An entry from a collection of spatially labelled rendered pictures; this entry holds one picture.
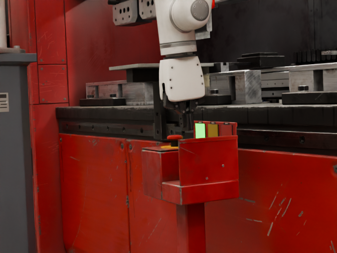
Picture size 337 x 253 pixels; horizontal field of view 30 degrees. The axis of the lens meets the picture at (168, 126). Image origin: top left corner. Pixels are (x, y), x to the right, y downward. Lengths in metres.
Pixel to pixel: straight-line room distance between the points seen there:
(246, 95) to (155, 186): 0.42
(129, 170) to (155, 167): 0.61
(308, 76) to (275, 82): 0.49
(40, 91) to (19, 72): 1.42
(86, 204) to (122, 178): 0.33
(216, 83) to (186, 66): 0.45
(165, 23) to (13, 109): 0.41
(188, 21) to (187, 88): 0.17
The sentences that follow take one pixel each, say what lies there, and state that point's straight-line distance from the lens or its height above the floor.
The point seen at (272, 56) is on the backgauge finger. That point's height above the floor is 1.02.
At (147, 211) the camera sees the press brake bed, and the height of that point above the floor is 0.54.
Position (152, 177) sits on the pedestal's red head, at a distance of 1.54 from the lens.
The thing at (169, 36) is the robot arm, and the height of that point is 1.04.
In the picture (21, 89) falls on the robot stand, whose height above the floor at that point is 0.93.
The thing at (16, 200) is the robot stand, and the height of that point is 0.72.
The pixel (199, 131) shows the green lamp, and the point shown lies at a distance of 1.62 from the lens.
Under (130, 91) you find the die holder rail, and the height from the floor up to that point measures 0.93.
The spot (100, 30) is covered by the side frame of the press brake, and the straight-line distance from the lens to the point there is 2.78.
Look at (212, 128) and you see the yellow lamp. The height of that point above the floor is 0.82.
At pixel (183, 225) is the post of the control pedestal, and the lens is 1.54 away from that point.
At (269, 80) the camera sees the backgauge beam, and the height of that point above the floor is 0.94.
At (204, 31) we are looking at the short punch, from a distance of 1.98.
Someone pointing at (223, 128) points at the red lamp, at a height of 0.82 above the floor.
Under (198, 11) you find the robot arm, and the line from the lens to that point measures 1.37.
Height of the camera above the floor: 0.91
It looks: 3 degrees down
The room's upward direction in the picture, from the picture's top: 2 degrees counter-clockwise
